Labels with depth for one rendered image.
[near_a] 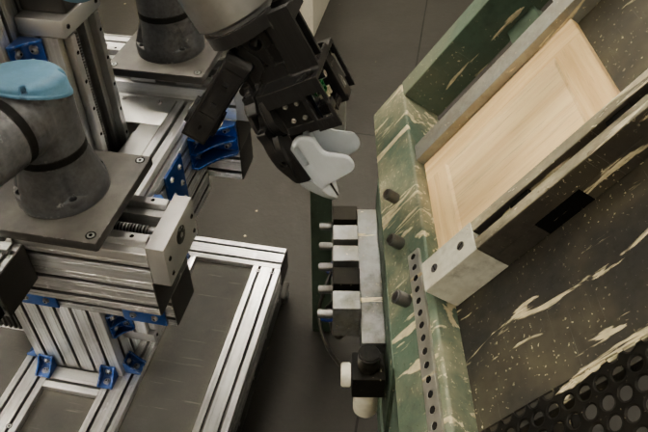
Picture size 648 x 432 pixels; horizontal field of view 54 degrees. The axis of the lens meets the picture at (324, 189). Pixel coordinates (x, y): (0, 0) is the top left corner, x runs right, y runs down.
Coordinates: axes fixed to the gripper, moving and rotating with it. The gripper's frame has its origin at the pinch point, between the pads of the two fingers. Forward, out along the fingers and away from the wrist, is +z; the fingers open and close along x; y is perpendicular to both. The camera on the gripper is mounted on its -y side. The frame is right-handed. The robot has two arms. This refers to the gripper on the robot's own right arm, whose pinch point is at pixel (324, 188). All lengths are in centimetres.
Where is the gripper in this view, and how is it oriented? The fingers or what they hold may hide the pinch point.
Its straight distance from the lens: 65.9
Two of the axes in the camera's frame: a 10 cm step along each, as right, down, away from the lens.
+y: 8.7, -2.3, -4.3
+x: 1.9, -6.5, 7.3
